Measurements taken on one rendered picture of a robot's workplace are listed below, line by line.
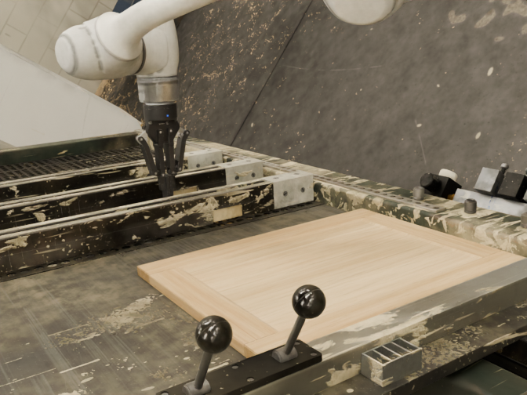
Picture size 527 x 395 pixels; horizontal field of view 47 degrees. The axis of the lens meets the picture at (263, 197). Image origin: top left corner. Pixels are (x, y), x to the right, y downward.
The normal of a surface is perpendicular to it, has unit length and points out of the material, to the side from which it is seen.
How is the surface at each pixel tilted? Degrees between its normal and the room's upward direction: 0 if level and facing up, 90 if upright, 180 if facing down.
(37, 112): 90
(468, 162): 0
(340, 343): 56
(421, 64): 0
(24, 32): 90
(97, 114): 90
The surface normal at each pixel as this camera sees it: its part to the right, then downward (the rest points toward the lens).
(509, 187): -0.72, -0.37
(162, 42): 0.73, 0.10
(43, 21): 0.49, 0.32
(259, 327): -0.05, -0.96
